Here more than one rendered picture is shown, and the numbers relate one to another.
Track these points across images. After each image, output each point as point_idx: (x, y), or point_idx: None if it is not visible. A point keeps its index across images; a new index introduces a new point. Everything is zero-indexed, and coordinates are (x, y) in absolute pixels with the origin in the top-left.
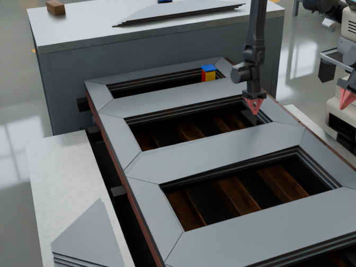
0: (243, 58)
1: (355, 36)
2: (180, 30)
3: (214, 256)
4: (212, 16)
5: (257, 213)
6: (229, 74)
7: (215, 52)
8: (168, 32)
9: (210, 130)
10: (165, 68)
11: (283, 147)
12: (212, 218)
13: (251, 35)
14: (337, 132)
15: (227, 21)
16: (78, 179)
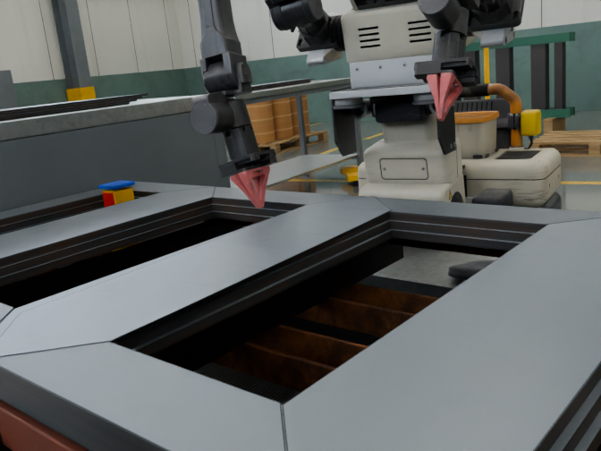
0: (207, 89)
1: (376, 52)
2: (34, 132)
3: (451, 416)
4: (92, 109)
5: (444, 302)
6: (162, 190)
7: (115, 178)
8: (8, 135)
9: None
10: (16, 209)
11: (364, 219)
12: None
13: (213, 32)
14: None
15: (125, 114)
16: None
